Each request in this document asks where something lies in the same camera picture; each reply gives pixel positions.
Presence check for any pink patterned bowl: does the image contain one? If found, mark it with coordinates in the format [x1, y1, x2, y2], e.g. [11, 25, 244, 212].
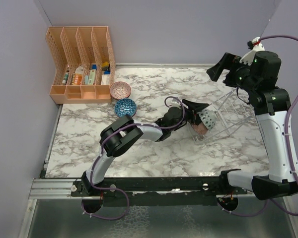
[110, 81, 132, 100]

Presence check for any black mounting base rail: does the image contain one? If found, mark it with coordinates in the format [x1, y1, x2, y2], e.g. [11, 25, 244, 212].
[71, 177, 247, 207]

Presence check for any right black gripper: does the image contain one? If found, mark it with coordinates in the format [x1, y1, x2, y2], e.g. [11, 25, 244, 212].
[207, 52, 258, 93]

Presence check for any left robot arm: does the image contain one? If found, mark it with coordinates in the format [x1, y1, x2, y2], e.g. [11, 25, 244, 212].
[81, 96, 210, 196]

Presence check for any light blue patterned bowl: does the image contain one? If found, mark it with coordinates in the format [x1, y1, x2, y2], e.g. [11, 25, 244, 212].
[198, 109, 217, 130]

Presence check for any orange plastic file organizer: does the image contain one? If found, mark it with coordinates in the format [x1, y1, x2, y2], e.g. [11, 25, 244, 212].
[46, 26, 116, 105]

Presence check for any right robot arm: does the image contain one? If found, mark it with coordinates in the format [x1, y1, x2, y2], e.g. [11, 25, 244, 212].
[207, 51, 298, 200]

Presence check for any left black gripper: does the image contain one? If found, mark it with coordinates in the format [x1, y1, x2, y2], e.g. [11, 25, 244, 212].
[169, 100, 209, 132]

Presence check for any dark blue patterned bowl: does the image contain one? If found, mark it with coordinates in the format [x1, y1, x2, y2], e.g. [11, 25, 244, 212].
[114, 98, 137, 118]

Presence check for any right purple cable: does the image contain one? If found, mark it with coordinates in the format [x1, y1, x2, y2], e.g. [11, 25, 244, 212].
[221, 35, 298, 218]

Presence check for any white wire dish rack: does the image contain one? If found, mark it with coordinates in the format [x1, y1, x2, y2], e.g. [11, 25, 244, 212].
[188, 90, 254, 144]

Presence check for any red floral bowl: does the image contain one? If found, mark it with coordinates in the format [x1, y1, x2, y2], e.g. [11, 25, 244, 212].
[191, 122, 210, 135]

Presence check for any aluminium frame rail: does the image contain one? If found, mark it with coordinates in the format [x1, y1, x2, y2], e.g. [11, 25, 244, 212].
[29, 178, 82, 199]

